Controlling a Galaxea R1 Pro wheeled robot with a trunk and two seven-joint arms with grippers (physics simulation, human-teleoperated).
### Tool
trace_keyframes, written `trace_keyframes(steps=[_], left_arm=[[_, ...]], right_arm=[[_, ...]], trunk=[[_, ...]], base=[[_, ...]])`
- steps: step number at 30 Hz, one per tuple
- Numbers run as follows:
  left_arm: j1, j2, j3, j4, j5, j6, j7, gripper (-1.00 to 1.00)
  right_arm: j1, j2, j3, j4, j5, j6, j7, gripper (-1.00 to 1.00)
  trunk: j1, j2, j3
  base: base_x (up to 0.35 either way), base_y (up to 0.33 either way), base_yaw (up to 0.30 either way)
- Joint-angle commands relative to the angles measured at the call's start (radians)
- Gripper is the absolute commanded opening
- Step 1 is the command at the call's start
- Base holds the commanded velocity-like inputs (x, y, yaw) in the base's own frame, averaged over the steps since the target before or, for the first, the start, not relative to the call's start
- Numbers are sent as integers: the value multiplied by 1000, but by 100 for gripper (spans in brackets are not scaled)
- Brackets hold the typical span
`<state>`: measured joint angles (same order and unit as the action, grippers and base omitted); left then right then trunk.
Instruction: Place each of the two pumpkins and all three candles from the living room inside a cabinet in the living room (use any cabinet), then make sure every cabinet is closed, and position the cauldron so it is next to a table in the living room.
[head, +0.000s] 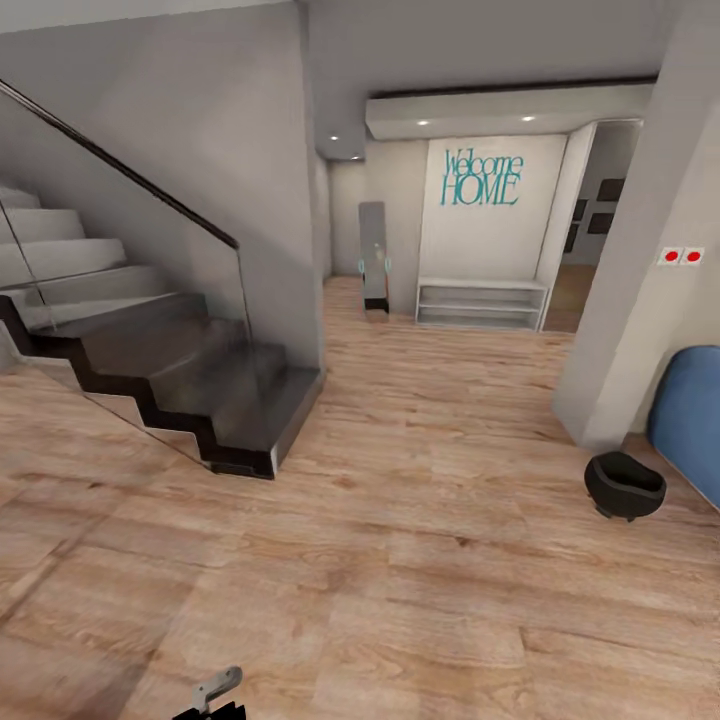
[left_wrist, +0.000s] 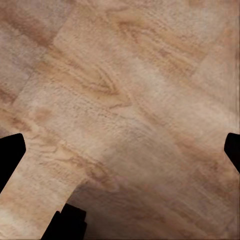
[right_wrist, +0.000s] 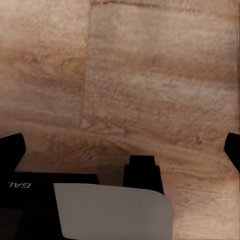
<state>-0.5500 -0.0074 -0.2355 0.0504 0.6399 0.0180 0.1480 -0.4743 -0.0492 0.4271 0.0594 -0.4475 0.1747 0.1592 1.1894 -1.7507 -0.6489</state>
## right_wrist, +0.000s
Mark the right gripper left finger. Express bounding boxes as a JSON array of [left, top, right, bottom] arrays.
[[0, 133, 26, 193]]

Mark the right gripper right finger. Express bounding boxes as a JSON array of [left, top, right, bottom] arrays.
[[224, 133, 240, 173]]

